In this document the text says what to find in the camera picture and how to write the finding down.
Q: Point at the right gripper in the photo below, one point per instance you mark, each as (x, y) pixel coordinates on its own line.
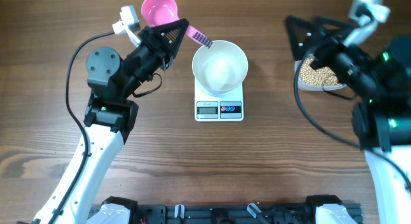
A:
(331, 45)

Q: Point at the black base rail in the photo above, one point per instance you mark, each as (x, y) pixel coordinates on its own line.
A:
(278, 213)

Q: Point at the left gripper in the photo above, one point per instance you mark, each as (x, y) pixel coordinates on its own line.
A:
(153, 39)

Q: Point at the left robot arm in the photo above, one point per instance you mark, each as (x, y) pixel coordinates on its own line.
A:
(109, 117)

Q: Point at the pink plastic measuring scoop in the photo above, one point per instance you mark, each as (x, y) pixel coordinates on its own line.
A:
(159, 12)

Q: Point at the clear plastic container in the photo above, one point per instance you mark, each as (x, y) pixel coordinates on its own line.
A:
(303, 86)

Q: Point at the pile of yellow soybeans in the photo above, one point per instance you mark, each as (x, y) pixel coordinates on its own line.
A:
(320, 77)

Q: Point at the white digital kitchen scale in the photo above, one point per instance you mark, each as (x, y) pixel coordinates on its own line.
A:
(227, 107)

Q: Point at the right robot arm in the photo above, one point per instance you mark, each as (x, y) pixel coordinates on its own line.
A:
(381, 119)

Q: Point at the white round bowl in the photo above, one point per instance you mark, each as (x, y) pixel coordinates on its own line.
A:
(220, 68)

